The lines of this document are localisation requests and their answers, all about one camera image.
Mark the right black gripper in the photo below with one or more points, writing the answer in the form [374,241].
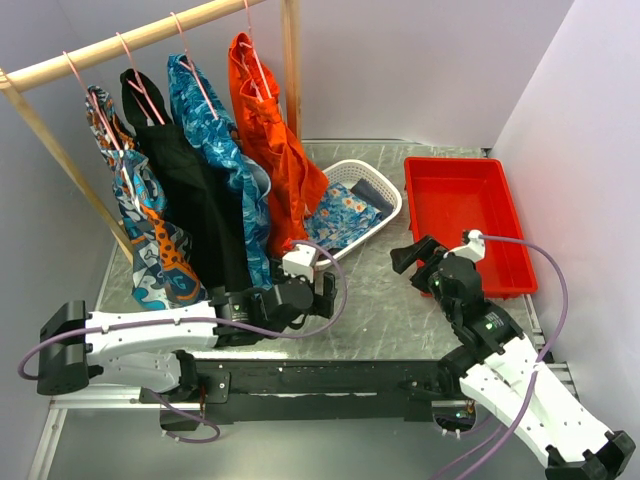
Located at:
[404,256]

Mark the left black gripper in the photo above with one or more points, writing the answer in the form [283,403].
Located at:
[323,304]

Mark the pink wire hanger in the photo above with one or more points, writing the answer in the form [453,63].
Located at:
[260,81]

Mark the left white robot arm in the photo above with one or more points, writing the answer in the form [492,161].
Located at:
[154,349]

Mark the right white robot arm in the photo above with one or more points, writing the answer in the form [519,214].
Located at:
[499,368]

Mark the blue leaf print shorts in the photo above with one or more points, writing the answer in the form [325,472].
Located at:
[213,139]

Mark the orange blue patterned shorts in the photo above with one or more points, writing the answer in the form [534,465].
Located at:
[162,275]

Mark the black shorts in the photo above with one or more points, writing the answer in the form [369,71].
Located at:
[198,199]

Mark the pink hanger with blue garment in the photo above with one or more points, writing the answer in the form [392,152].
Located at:
[191,66]

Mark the pink hanger with black garment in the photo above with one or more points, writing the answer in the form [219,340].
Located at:
[138,83]

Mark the pink hanger with patterned garment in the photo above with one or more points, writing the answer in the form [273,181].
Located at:
[94,102]

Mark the red plastic bin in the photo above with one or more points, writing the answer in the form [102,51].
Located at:
[448,196]

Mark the blue floral fabric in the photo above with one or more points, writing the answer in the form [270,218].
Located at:
[341,218]

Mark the dark grey folded fabric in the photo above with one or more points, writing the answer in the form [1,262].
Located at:
[365,191]

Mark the white perforated plastic basket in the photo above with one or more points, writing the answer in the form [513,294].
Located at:
[348,172]

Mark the wooden clothes rack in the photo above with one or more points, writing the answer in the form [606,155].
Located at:
[14,84]

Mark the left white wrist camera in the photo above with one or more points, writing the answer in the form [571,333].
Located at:
[300,262]

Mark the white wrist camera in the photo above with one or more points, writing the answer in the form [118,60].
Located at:
[472,248]
[300,262]

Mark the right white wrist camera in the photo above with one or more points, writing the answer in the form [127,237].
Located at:
[472,248]

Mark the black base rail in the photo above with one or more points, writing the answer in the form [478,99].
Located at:
[310,390]

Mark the aluminium frame rail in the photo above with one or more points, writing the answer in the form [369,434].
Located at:
[65,400]

